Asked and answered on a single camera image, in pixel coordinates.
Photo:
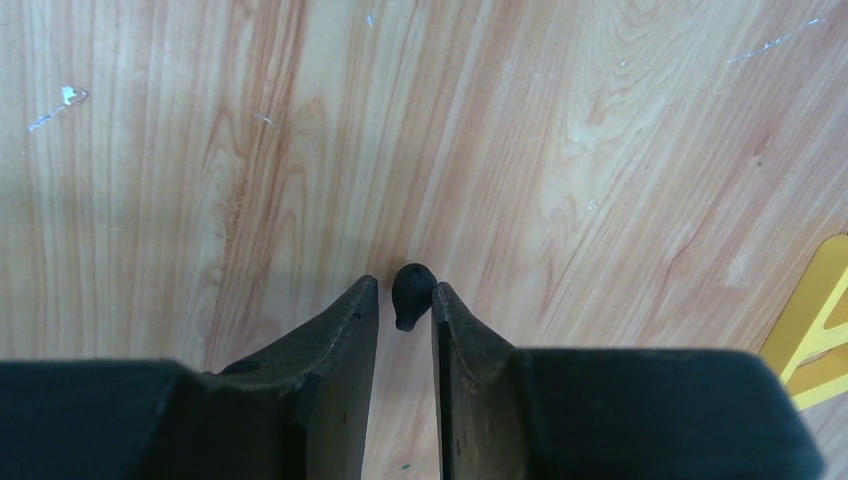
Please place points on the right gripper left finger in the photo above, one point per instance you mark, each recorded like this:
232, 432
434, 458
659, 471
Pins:
295, 409

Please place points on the yellow triangular plastic part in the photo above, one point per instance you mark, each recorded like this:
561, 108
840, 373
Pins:
807, 346

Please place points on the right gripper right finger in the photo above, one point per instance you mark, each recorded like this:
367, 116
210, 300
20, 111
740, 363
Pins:
508, 412

